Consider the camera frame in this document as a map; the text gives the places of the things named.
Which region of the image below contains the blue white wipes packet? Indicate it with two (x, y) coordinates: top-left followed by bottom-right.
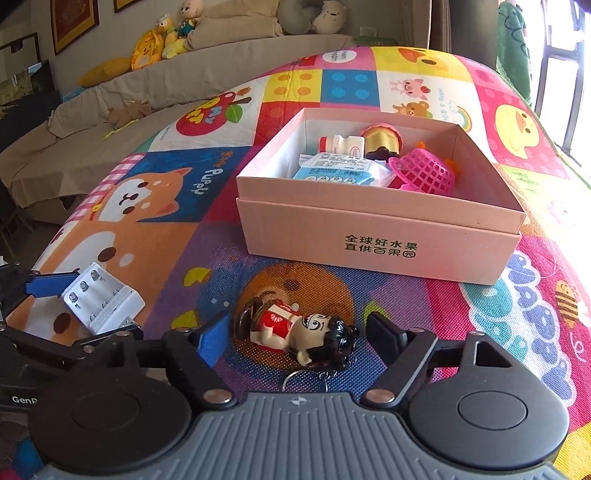
(293, 153), (394, 187)

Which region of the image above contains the yellow orange cushion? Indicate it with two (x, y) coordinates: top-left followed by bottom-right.
(130, 29), (164, 71)

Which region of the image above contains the baby doll plush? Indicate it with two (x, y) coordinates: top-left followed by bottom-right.
(177, 0), (204, 38)

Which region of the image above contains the green hanging towel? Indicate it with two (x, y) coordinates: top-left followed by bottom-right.
(496, 1), (531, 104)

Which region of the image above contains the beige folded blanket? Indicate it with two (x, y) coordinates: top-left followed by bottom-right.
(186, 0), (283, 51)

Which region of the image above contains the small white drink bottle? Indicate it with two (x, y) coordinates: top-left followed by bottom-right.
(318, 135), (365, 158)

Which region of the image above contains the pink cardboard box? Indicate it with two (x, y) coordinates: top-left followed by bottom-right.
(236, 108), (526, 285)

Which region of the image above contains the beige sofa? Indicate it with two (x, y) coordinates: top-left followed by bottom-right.
(1, 34), (353, 223)

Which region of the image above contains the grey neck pillow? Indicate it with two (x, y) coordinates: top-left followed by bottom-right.
(277, 0), (324, 35)

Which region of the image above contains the orange toy strainer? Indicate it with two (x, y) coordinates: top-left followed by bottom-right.
(444, 158), (461, 178)

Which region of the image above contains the white bear plush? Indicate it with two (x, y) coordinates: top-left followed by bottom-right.
(311, 0), (348, 34)

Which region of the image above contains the colourful cartoon play mat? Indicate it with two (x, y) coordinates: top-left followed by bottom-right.
(0, 45), (591, 480)

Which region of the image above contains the chocolate pudding toy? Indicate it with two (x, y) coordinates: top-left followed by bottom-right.
(361, 123), (403, 161)

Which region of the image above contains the white battery charger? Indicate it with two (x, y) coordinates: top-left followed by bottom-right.
(61, 263), (145, 335)

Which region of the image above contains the pink toy basket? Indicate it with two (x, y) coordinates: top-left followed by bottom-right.
(388, 143), (456, 196)

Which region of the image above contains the yellow duck plush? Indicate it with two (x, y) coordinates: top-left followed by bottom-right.
(156, 14), (188, 60)

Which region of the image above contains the yellow pillow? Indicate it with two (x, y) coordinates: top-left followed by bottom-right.
(76, 57), (131, 88)

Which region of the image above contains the black-haired doll keychain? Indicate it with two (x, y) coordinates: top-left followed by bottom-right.
(231, 297), (360, 392)

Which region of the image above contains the brown plush toy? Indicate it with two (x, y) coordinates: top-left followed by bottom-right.
(106, 101), (152, 129)

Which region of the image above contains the framed wall picture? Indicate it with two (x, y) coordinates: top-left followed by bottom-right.
(113, 0), (137, 13)
(50, 0), (99, 55)

